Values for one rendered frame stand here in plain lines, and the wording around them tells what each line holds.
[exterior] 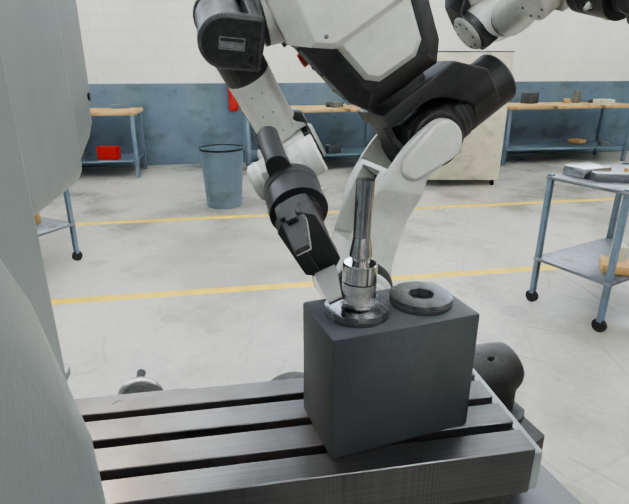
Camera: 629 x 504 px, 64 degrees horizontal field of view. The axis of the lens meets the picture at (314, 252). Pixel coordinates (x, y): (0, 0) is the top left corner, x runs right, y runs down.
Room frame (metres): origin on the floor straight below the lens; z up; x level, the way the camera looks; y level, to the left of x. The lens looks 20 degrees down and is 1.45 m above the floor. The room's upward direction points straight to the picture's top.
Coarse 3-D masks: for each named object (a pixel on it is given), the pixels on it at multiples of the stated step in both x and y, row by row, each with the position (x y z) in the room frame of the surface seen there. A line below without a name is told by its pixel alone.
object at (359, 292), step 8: (344, 272) 0.62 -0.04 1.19; (344, 280) 0.62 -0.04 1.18; (352, 280) 0.61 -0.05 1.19; (360, 280) 0.60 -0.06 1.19; (368, 280) 0.61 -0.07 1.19; (376, 280) 0.62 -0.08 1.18; (344, 288) 0.61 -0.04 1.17; (352, 288) 0.61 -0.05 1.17; (360, 288) 0.60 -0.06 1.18; (368, 288) 0.61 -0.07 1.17; (344, 296) 0.61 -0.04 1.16; (352, 296) 0.60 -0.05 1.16; (360, 296) 0.60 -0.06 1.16; (368, 296) 0.61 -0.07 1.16; (344, 304) 0.61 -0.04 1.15; (352, 304) 0.60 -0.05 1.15; (360, 304) 0.60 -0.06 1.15; (368, 304) 0.61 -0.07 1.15
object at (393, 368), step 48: (432, 288) 0.68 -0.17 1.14; (336, 336) 0.56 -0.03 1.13; (384, 336) 0.57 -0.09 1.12; (432, 336) 0.60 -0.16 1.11; (336, 384) 0.55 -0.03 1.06; (384, 384) 0.57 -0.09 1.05; (432, 384) 0.60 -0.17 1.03; (336, 432) 0.55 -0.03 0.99; (384, 432) 0.58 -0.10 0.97; (432, 432) 0.60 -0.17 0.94
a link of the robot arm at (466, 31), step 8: (448, 0) 1.13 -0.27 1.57; (456, 0) 1.11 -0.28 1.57; (464, 0) 1.10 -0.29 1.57; (472, 0) 1.10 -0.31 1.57; (480, 0) 1.10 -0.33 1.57; (448, 8) 1.13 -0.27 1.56; (456, 8) 1.11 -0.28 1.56; (464, 8) 1.10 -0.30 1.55; (448, 16) 1.15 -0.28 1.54; (456, 16) 1.12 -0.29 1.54; (456, 24) 1.12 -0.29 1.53; (464, 24) 1.09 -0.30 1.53; (472, 24) 1.08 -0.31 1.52; (456, 32) 1.15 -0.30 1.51; (464, 32) 1.11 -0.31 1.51; (472, 32) 1.09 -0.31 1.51; (464, 40) 1.14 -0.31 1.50; (472, 40) 1.11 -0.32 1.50; (480, 40) 1.09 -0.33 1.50; (472, 48) 1.13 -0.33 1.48
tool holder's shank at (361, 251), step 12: (360, 180) 0.62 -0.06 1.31; (372, 180) 0.62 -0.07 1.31; (360, 192) 0.62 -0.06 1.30; (372, 192) 0.62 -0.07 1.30; (360, 204) 0.62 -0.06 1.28; (372, 204) 0.62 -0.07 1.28; (360, 216) 0.62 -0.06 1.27; (372, 216) 0.62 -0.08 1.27; (360, 228) 0.62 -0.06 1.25; (360, 240) 0.62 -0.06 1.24; (360, 252) 0.61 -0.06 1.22; (372, 252) 0.62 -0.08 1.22; (360, 264) 0.62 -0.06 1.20
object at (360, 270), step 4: (348, 260) 0.63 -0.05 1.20; (372, 260) 0.64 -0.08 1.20; (344, 264) 0.62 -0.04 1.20; (348, 264) 0.62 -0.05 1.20; (352, 264) 0.62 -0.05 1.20; (368, 264) 0.62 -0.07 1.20; (372, 264) 0.62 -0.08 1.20; (376, 264) 0.62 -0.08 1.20; (344, 268) 0.62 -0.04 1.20; (348, 268) 0.61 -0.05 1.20; (352, 268) 0.61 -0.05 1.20; (356, 268) 0.61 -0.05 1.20; (360, 268) 0.61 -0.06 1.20; (364, 268) 0.61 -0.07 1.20; (368, 268) 0.61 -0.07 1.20; (372, 268) 0.61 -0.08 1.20; (376, 268) 0.61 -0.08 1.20; (348, 272) 0.61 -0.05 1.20; (352, 272) 0.61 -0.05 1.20; (356, 272) 0.60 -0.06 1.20; (360, 272) 0.60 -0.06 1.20; (364, 272) 0.60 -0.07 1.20; (368, 272) 0.60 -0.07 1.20; (372, 272) 0.61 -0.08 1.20; (376, 272) 0.62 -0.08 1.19
